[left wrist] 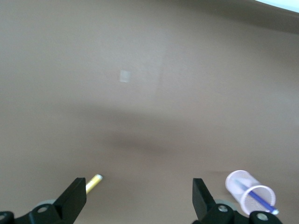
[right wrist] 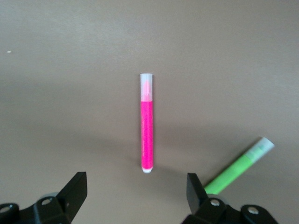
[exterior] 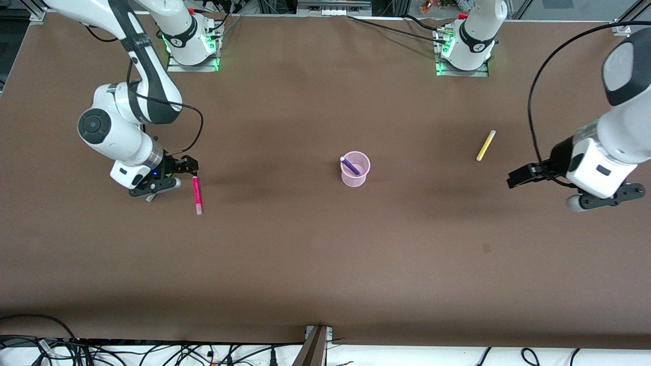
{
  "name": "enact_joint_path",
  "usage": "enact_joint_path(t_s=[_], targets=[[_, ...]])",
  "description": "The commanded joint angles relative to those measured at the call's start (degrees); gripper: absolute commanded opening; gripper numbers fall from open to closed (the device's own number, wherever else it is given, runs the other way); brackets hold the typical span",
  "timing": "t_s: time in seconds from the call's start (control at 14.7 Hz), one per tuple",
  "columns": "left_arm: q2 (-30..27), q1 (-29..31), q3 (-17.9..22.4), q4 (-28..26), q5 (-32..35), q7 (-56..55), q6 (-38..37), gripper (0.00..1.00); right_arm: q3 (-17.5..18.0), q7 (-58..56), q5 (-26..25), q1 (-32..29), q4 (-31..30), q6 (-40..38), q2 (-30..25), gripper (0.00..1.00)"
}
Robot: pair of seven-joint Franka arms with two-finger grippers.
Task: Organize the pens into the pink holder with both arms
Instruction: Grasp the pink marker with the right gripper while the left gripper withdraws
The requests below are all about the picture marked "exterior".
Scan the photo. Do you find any pink cup pen holder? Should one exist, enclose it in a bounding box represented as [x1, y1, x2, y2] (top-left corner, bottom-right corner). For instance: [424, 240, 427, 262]
[340, 151, 371, 188]

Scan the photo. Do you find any yellow marker pen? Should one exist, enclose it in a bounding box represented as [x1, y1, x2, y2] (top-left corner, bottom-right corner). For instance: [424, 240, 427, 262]
[476, 130, 496, 162]

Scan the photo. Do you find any brown table cover sheet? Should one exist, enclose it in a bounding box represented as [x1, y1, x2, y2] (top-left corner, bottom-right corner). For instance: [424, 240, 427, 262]
[0, 13, 651, 350]

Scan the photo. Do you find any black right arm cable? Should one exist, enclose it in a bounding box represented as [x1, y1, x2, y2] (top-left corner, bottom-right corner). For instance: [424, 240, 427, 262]
[125, 58, 205, 156]

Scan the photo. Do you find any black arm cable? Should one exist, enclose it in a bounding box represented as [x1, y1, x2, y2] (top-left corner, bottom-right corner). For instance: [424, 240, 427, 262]
[125, 58, 205, 156]
[527, 20, 651, 189]

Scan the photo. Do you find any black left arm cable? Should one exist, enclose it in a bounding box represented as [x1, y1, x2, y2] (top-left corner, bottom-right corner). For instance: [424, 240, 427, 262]
[527, 20, 651, 189]

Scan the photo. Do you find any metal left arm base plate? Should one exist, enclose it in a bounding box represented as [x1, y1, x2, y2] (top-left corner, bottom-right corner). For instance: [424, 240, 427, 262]
[433, 25, 491, 78]

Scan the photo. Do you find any grey base cable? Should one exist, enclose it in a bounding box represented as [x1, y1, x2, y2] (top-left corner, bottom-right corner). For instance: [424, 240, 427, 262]
[206, 3, 242, 40]

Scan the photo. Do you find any short black table cable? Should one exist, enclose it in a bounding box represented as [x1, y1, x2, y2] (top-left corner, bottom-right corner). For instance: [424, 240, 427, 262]
[404, 14, 453, 32]

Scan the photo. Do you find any black arched cable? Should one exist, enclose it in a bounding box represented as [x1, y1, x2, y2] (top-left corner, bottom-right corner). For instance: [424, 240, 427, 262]
[0, 314, 95, 366]

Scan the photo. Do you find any long black table cable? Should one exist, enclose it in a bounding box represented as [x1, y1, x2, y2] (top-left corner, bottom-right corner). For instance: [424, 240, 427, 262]
[347, 15, 451, 45]

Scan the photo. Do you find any aluminium frame with sockets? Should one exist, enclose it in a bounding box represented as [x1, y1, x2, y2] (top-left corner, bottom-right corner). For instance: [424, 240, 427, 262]
[297, 0, 373, 17]

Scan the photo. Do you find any black cable with plug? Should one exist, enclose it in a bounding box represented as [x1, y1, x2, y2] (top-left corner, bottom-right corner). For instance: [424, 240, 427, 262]
[92, 343, 306, 366]

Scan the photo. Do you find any black cable with white label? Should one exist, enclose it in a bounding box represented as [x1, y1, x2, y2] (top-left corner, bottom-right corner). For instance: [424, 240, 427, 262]
[0, 335, 56, 366]

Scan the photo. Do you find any metal table edge bracket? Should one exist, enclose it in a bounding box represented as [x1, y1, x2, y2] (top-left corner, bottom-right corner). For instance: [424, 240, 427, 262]
[292, 324, 334, 366]

